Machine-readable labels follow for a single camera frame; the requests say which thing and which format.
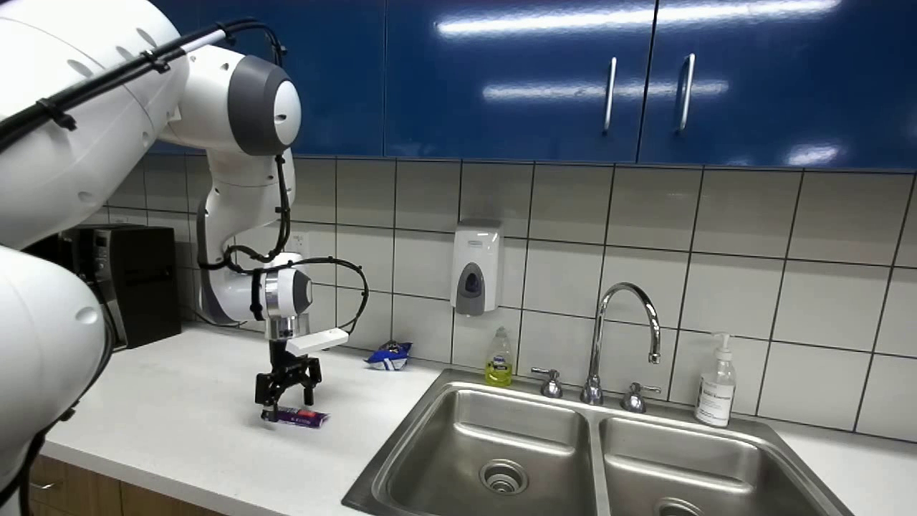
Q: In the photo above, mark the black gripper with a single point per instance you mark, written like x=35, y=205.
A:
x=286, y=368

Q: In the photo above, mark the purple snack bar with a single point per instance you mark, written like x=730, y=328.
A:
x=299, y=417

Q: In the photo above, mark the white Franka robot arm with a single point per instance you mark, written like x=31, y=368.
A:
x=77, y=145

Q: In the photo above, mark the blue snack bag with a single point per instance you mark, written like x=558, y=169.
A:
x=390, y=355

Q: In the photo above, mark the stainless steel double sink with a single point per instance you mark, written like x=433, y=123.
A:
x=535, y=449

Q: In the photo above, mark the black box appliance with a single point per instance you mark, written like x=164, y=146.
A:
x=145, y=287

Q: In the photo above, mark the wooden base cabinet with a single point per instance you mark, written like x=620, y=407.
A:
x=117, y=496

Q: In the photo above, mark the yellow dish soap bottle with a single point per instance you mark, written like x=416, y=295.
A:
x=499, y=368

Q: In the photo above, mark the chrome faucet knob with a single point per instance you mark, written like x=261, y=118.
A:
x=552, y=386
x=634, y=400

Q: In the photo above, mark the blue glossy cabinet door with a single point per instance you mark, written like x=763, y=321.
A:
x=516, y=86
x=345, y=75
x=793, y=86

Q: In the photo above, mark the chrome gooseneck faucet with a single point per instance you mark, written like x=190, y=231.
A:
x=631, y=287

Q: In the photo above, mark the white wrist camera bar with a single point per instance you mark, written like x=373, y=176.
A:
x=320, y=341

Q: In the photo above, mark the white wall soap dispenser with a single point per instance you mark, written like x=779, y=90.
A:
x=473, y=267

